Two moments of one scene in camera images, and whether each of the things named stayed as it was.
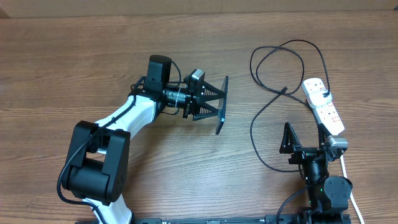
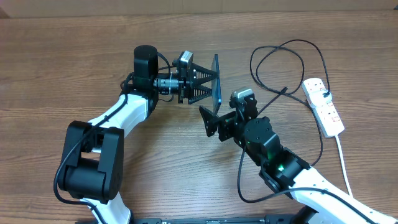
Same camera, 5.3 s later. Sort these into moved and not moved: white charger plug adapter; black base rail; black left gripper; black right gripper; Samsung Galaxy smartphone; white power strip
Moved: black right gripper; black left gripper; Samsung Galaxy smartphone
Not moved: black base rail; white power strip; white charger plug adapter
